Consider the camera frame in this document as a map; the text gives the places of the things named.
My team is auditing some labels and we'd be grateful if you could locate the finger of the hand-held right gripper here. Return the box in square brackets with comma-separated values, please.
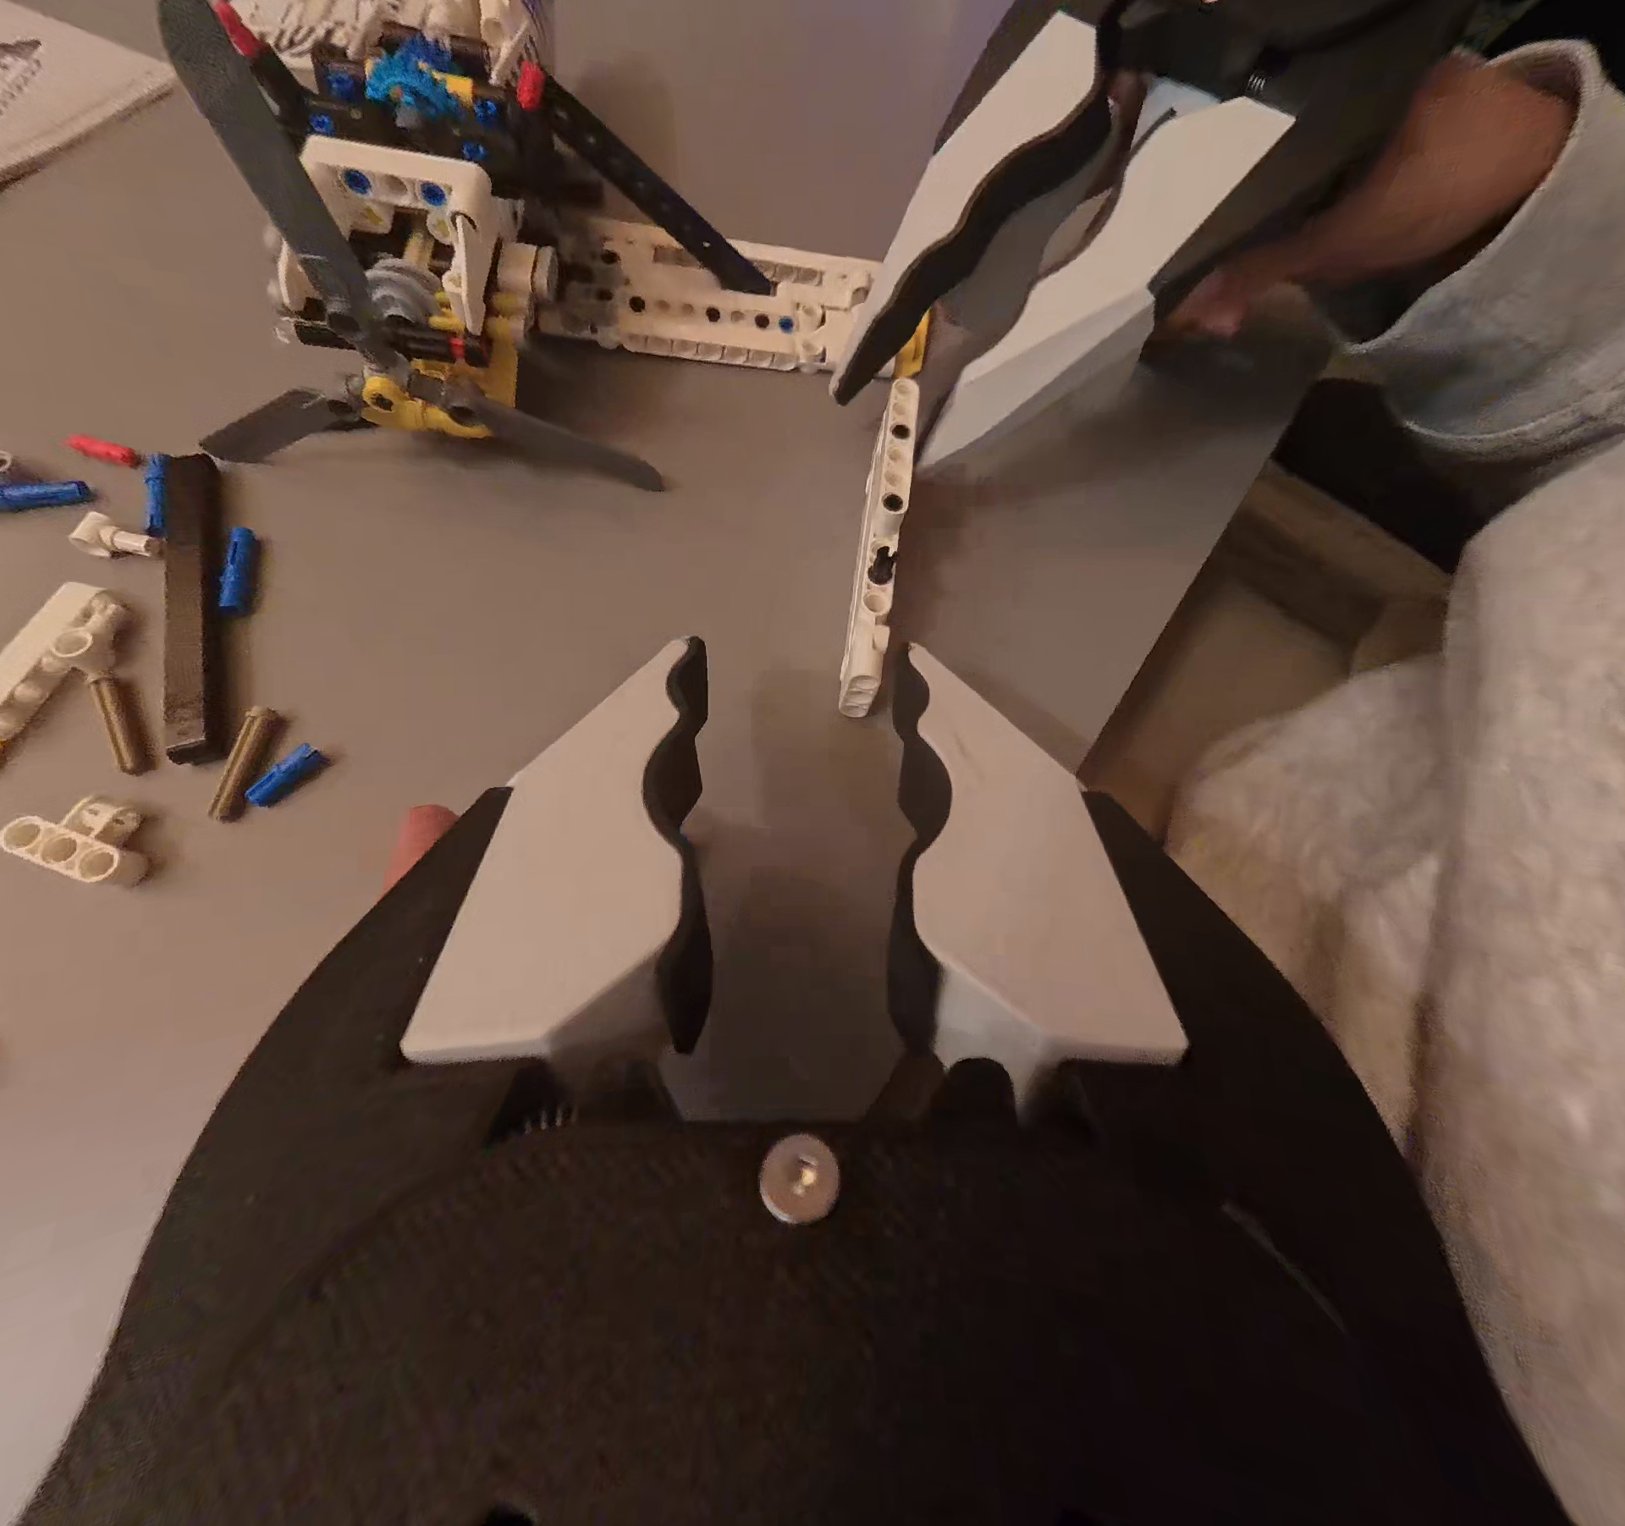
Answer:
[832, 16, 1123, 406]
[914, 108, 1296, 476]

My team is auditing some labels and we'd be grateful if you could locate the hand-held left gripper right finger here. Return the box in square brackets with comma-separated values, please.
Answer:
[885, 644, 1189, 1090]

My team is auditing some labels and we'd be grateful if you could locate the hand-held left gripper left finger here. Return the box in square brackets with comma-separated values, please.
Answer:
[400, 636, 714, 1065]

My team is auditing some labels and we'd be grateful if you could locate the white long lego beam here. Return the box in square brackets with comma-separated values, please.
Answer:
[838, 377, 922, 718]

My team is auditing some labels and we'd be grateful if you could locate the lego helicopter model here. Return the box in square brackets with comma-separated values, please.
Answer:
[158, 0, 932, 496]

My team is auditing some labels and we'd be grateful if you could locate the person's right forearm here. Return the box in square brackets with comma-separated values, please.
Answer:
[1327, 40, 1625, 500]

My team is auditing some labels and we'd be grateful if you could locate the brown lego axle connector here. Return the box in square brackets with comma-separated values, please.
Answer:
[207, 704, 281, 823]
[86, 677, 152, 776]

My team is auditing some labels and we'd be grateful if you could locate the black long lego beam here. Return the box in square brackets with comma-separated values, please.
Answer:
[162, 453, 232, 767]

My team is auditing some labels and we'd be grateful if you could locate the white three-hole lego connector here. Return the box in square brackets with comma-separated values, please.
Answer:
[0, 796, 152, 891]

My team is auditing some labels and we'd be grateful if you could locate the white thick lego beam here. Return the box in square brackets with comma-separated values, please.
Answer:
[0, 580, 135, 747]

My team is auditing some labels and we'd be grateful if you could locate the lego instruction booklet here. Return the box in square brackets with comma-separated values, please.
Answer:
[0, 0, 176, 188]

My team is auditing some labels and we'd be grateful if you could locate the person's left hand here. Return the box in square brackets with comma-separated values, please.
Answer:
[380, 806, 462, 899]

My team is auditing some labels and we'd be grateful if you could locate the person's right hand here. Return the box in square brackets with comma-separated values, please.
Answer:
[1156, 53, 1579, 342]

